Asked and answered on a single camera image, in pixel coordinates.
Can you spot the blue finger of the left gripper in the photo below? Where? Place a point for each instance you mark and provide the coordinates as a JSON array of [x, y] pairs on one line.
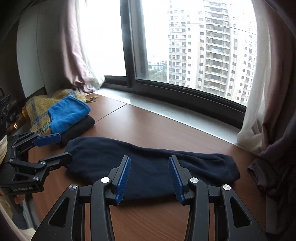
[[32, 139], [51, 163]]

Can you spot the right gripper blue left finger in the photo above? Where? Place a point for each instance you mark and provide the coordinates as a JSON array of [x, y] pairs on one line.
[[119, 179]]

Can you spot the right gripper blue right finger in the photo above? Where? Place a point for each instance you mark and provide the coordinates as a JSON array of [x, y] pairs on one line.
[[180, 177]]

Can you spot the navy blue sweatpants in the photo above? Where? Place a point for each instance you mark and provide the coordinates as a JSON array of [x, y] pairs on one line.
[[94, 157]]

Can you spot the person's left hand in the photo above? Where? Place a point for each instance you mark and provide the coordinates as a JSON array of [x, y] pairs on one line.
[[12, 204]]

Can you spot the yellow plaid fringed blanket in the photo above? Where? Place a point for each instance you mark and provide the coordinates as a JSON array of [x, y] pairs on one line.
[[36, 108]]

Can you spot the folded blue garment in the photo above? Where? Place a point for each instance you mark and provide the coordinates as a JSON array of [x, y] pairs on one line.
[[66, 113]]

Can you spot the folded black garment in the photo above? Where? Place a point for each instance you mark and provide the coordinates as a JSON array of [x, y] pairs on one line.
[[76, 130]]

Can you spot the white sheer curtain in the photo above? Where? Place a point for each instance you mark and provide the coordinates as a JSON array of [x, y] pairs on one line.
[[251, 133]]

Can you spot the left pink curtain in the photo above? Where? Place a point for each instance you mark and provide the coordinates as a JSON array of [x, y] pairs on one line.
[[75, 67]]

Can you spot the right dark curtain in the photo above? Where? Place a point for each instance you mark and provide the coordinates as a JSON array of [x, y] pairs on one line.
[[274, 168]]

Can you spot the black window frame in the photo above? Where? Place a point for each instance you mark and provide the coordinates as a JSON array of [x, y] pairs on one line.
[[182, 52]]

